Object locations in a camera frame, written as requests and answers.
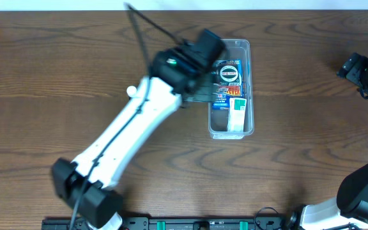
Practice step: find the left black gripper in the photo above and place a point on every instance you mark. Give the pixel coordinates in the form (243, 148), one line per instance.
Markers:
(196, 89)

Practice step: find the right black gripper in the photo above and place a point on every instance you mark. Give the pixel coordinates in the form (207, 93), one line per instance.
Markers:
(354, 69)

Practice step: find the blue fever patch box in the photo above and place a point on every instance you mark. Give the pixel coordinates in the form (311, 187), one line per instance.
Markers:
(222, 101)

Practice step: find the white green Panadol box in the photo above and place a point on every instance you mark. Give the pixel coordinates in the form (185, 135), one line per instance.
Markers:
(236, 118)

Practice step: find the dark bottle white cap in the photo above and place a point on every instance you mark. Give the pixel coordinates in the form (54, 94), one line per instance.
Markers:
(131, 91)

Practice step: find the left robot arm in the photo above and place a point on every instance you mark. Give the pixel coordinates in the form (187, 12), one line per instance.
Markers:
(86, 183)

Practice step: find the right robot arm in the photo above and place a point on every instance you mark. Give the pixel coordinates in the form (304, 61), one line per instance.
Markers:
(349, 209)

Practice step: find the clear plastic container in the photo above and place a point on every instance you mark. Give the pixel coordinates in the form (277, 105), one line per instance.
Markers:
(218, 119)

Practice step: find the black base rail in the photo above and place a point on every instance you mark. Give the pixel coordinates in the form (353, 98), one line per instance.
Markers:
(265, 218)

